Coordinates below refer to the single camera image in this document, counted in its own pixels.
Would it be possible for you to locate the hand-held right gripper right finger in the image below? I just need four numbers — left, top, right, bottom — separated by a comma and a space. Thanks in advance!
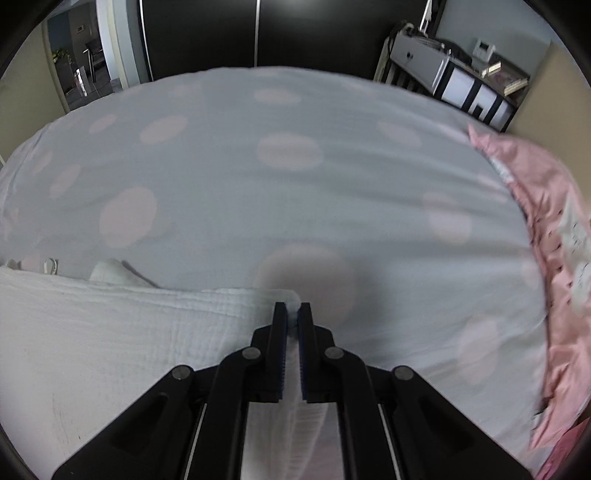
297, 302, 534, 480

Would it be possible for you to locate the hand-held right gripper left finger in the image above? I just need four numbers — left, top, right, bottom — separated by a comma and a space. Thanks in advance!
51, 302, 288, 480

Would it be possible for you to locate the white textured garment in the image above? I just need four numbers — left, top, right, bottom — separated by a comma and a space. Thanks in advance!
0, 257, 329, 480

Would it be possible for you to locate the pale polka dot bedsheet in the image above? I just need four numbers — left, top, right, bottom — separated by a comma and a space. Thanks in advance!
0, 67, 548, 455

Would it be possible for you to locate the pink printed duvet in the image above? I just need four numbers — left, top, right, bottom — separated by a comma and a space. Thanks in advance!
467, 122, 591, 480

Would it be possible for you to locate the black and white shelf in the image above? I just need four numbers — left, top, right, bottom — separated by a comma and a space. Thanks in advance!
373, 21, 531, 134

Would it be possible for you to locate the white box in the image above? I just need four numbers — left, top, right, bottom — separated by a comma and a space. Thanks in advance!
389, 34, 452, 92

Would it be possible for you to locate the black wardrobe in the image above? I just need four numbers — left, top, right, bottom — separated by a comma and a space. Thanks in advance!
139, 0, 435, 85

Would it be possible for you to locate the book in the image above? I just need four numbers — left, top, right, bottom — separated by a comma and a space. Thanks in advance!
480, 60, 530, 96

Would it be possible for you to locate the cream door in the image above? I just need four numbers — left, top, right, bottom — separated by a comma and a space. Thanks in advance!
0, 21, 71, 160

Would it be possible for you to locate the beige headboard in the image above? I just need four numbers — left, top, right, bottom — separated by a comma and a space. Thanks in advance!
507, 41, 591, 155

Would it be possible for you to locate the white door frame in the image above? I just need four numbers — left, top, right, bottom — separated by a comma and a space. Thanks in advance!
95, 0, 154, 92

